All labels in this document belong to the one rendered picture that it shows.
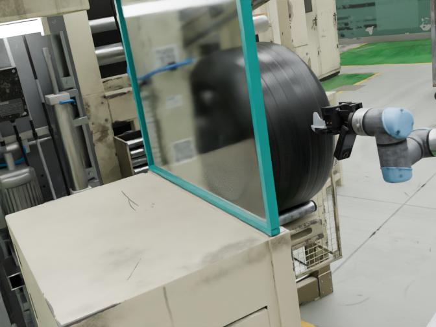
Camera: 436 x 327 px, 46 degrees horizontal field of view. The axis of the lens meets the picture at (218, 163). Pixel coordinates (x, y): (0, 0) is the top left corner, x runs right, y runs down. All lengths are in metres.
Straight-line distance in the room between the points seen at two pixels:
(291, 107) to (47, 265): 0.91
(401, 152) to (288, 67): 0.49
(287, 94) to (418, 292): 1.74
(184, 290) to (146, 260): 0.10
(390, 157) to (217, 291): 0.68
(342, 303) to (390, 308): 0.24
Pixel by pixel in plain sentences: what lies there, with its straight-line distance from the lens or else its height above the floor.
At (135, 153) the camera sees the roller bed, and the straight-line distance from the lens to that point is 2.00.
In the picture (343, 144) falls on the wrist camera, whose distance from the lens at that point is 1.49.
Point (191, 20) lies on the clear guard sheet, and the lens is 0.95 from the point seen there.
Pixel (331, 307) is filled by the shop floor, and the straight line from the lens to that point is 2.95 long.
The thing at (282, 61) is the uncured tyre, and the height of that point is 1.44.
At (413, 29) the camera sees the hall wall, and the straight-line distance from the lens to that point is 13.15.
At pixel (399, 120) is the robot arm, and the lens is 1.34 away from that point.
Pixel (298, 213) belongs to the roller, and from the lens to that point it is 1.84.
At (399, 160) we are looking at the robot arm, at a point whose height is 1.20.
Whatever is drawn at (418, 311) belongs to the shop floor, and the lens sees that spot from 2.92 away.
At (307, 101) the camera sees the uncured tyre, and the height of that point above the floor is 1.32.
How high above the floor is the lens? 1.66
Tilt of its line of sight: 18 degrees down
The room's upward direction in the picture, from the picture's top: 9 degrees counter-clockwise
